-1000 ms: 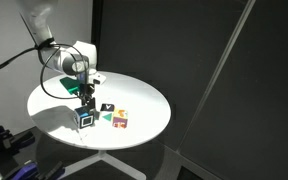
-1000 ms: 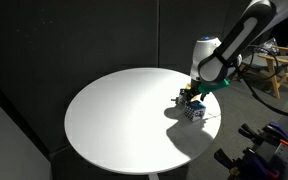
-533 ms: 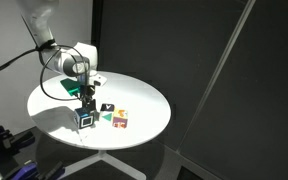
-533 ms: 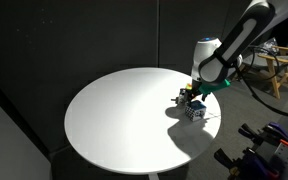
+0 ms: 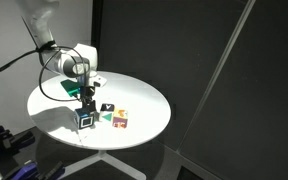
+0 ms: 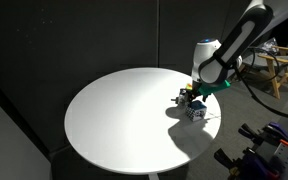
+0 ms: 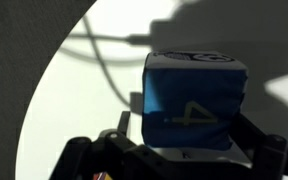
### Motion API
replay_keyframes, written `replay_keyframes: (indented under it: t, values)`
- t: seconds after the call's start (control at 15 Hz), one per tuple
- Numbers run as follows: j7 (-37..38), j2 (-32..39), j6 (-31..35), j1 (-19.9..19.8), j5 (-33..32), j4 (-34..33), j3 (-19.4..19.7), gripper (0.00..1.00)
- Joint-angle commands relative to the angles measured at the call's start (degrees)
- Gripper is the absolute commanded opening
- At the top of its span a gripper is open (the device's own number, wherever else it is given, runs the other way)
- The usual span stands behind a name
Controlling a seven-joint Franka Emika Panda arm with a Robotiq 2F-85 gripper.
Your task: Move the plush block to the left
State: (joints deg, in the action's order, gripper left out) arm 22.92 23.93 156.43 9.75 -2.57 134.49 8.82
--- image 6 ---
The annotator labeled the purple clamp with orange tip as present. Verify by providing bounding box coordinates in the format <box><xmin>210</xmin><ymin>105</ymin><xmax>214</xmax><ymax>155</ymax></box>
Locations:
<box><xmin>213</xmin><ymin>147</ymin><xmax>282</xmax><ymax>180</ymax></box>
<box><xmin>238</xmin><ymin>121</ymin><xmax>288</xmax><ymax>149</ymax></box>

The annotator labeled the crinkled clear plastic bag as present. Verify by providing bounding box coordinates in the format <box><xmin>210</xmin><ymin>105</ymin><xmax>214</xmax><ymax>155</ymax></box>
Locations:
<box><xmin>263</xmin><ymin>37</ymin><xmax>281</xmax><ymax>56</ymax></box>

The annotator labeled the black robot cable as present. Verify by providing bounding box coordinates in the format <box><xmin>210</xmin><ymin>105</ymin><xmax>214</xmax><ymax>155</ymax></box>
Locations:
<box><xmin>232</xmin><ymin>47</ymin><xmax>288</xmax><ymax>122</ymax></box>

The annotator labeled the blue plush block number four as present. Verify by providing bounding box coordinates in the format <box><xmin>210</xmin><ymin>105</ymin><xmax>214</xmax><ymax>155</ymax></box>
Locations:
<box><xmin>184</xmin><ymin>99</ymin><xmax>208</xmax><ymax>123</ymax></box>

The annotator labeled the wooden chair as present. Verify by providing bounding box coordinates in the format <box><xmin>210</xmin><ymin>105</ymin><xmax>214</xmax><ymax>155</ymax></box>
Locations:
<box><xmin>240</xmin><ymin>45</ymin><xmax>288</xmax><ymax>100</ymax></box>

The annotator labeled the black plush block letter A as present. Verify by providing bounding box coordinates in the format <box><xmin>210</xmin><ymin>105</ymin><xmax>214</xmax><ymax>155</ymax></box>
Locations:
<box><xmin>171</xmin><ymin>89</ymin><xmax>192</xmax><ymax>108</ymax></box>

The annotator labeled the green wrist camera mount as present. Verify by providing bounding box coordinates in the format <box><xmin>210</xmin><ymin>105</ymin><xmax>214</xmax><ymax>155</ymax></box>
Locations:
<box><xmin>197</xmin><ymin>79</ymin><xmax>232</xmax><ymax>98</ymax></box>

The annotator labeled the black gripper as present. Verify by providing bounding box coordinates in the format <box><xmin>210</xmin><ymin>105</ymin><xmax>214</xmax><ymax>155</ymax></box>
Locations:
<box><xmin>188</xmin><ymin>79</ymin><xmax>208</xmax><ymax>103</ymax></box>

